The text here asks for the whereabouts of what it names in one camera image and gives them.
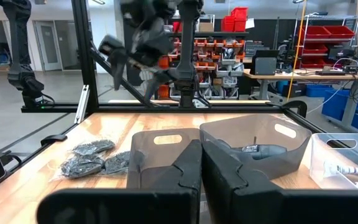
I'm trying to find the cardboard box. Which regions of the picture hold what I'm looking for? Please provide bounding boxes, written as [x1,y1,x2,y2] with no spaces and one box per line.
[198,21,215,32]

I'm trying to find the parts rack orange bins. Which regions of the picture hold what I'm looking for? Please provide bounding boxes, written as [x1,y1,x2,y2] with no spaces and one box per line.
[154,30,249,101]

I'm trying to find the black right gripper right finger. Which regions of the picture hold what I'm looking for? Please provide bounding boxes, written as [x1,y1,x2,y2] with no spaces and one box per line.
[201,141,358,224]

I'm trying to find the metal wire shelf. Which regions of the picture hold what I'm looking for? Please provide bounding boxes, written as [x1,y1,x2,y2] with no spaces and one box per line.
[295,12,358,70]

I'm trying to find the black edge clamp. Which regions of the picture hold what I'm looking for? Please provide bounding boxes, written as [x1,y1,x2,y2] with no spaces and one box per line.
[40,134,68,147]

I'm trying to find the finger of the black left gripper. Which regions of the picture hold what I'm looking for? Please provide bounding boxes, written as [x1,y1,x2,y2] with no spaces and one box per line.
[98,34,127,91]
[144,68,180,101]

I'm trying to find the silver base bracket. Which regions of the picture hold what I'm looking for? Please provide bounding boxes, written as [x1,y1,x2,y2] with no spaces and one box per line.
[192,98,212,109]

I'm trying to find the yellow hanging cable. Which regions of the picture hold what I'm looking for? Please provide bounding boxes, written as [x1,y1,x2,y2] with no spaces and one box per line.
[285,0,308,102]

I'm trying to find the grey monitor back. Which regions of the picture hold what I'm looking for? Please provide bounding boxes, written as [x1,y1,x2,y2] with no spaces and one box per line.
[249,49,280,76]

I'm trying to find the blue shave butter tube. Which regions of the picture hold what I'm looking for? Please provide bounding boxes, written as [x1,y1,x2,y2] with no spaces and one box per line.
[218,139,289,161]

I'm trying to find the black aluminium table frame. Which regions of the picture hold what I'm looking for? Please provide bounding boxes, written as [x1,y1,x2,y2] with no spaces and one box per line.
[0,0,351,200]

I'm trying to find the grey double door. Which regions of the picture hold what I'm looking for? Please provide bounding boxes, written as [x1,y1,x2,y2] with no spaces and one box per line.
[32,20,74,72]

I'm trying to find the long wooden workbench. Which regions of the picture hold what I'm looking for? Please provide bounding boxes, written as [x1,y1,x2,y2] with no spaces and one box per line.
[243,68,358,131]

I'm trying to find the grey translucent plastic bin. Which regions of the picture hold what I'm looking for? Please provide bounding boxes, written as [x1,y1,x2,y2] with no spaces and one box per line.
[199,113,313,181]
[126,128,203,189]

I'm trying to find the silver angle bracket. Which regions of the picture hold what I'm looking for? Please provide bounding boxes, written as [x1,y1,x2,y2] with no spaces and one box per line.
[74,84,91,124]

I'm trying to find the clear plastic bin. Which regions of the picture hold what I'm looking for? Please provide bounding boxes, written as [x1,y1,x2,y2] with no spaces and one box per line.
[308,133,358,191]

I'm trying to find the black corner clamp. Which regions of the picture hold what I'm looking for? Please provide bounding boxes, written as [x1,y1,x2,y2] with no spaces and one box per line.
[280,100,308,118]

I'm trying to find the black camera cable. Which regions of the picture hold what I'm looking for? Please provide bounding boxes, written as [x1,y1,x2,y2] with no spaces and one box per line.
[0,151,23,166]

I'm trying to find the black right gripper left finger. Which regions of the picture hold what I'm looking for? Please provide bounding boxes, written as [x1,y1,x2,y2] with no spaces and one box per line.
[37,139,203,224]

